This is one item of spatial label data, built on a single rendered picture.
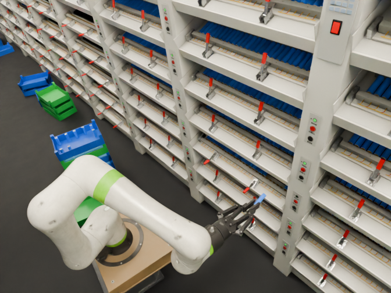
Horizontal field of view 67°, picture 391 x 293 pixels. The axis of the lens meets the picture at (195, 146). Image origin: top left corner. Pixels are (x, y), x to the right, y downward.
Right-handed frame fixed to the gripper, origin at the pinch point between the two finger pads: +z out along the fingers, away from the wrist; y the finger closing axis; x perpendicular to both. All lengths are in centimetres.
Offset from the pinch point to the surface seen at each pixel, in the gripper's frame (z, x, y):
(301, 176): 11.0, -18.6, -11.2
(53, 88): 5, 48, 254
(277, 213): 25.0, 23.4, -0.6
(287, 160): 19.1, -14.8, -0.5
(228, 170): 16.6, 8.2, 27.1
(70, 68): 21, 25, 238
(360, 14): 2, -77, -16
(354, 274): 24, 24, -41
